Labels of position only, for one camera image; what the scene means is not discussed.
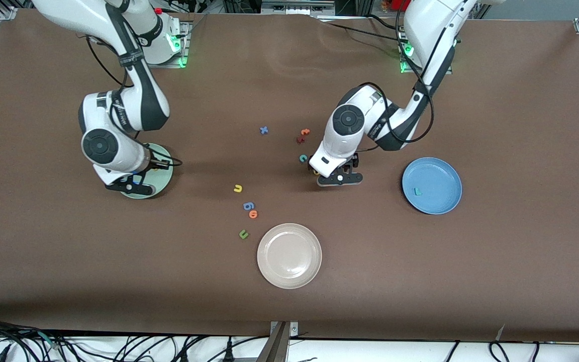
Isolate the light green plate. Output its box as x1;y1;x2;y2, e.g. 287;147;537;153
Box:
119;143;174;200

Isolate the blue plate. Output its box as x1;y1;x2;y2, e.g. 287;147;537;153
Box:
402;157;463;215

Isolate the beige plate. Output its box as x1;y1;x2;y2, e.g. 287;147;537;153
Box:
257;223;323;290

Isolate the grey equipment rack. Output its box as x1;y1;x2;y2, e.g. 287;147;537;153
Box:
261;0;335;16

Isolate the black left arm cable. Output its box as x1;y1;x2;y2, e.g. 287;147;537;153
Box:
357;0;466;151

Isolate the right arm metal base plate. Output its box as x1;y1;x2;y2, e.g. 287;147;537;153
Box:
141;20;190;68

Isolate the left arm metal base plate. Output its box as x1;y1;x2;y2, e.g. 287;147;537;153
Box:
400;25;453;75

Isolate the black base power cable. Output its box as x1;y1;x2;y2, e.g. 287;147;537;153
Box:
315;14;413;46

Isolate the aluminium frame profile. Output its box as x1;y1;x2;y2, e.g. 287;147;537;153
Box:
254;321;299;362

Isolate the black looped floor cable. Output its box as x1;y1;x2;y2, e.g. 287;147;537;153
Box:
488;341;514;362

